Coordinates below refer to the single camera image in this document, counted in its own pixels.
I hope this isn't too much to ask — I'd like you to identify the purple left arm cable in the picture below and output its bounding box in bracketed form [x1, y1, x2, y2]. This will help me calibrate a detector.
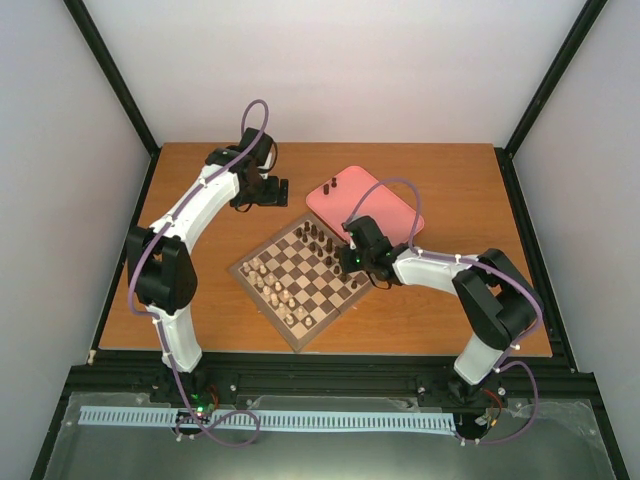
[128, 99, 262, 446]

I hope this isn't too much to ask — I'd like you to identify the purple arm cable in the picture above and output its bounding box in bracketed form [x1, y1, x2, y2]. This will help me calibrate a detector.
[349, 177, 545, 446]
[128, 99, 262, 446]

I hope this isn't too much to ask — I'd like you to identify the black aluminium frame rail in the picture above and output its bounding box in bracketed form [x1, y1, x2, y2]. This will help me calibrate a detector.
[63, 350, 598, 410]

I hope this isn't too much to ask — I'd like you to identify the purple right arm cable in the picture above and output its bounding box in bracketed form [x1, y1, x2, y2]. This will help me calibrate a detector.
[349, 177, 545, 446]

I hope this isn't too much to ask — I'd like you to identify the pink tray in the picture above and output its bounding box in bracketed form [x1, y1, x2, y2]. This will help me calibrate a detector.
[306, 166, 415, 245]

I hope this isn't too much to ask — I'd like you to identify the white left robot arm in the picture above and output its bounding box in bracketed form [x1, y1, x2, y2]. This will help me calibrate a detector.
[125, 127, 288, 403]

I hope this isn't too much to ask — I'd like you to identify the wooden chessboard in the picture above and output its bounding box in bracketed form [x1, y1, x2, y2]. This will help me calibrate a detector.
[229, 213, 373, 353]

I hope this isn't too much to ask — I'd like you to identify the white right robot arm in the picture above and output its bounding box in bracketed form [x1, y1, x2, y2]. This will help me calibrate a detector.
[338, 216, 543, 405]

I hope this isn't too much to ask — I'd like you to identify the light blue cable duct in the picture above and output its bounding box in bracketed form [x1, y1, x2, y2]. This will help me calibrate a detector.
[78, 406, 455, 435]

